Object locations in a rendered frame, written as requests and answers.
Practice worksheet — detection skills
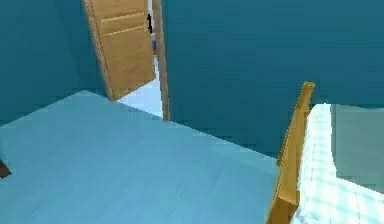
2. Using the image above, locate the wooden bed with white sheet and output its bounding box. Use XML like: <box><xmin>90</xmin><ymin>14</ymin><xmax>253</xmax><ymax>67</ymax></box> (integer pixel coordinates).
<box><xmin>264</xmin><ymin>80</ymin><xmax>384</xmax><ymax>224</ymax></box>

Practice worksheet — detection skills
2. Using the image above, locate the light wooden room door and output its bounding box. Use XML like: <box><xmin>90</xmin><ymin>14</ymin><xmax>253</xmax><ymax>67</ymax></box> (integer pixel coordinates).
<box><xmin>81</xmin><ymin>0</ymin><xmax>157</xmax><ymax>102</ymax></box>

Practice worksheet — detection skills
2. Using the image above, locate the dark brown furniture corner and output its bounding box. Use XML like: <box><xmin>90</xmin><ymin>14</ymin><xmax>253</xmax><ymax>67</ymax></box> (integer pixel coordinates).
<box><xmin>0</xmin><ymin>159</ymin><xmax>13</xmax><ymax>180</ymax></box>

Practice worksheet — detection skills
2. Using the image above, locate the pale green pillow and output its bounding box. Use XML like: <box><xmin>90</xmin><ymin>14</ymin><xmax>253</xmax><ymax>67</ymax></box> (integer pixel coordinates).
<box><xmin>330</xmin><ymin>103</ymin><xmax>384</xmax><ymax>195</ymax></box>

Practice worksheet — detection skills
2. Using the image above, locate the black door handle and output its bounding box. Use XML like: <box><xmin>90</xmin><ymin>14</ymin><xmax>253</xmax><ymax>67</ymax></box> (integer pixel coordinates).
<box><xmin>146</xmin><ymin>13</ymin><xmax>154</xmax><ymax>35</ymax></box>

